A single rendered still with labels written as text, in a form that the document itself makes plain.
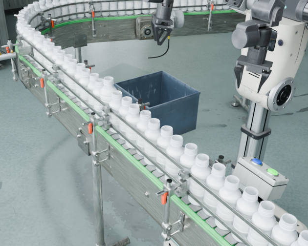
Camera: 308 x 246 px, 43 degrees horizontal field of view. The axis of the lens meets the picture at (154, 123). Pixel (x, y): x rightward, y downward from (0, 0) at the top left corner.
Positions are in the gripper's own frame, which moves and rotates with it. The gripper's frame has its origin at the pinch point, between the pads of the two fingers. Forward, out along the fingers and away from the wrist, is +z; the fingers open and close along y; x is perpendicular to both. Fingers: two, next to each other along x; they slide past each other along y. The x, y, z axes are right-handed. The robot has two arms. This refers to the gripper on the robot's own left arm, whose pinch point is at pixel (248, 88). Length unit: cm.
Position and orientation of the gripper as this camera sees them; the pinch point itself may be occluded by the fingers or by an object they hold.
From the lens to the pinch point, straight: 129.4
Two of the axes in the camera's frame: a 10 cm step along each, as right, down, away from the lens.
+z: -1.0, 8.7, 4.9
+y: 9.1, 2.8, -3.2
